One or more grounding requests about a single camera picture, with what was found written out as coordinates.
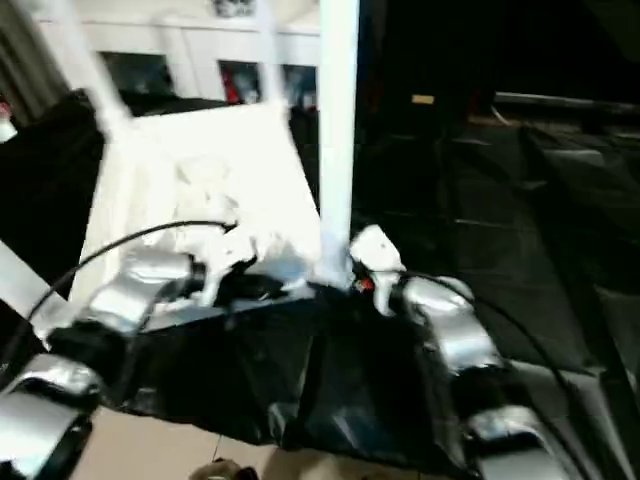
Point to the white cabinet with glass doors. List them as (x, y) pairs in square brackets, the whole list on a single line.
[(190, 40)]

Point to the grey curtain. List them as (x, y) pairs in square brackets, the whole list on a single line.
[(20, 60)]

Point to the grey metal clutter object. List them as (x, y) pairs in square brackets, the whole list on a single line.
[(233, 8)]

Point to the red and white object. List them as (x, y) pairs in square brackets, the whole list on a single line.
[(6, 125)]

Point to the small red bottle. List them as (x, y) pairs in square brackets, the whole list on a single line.
[(231, 90)]

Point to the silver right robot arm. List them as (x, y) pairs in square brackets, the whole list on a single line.
[(450, 320)]

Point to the white plastic table leg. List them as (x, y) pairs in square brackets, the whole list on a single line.
[(30, 280), (270, 60), (85, 60), (338, 120)]

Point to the glossy black mat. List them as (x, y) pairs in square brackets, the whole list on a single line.
[(540, 220)]

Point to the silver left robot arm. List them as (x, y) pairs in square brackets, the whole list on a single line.
[(140, 285)]

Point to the black left robot foot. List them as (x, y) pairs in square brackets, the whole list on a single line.
[(222, 471)]

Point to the white plastic table top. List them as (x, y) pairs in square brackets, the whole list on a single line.
[(220, 160)]

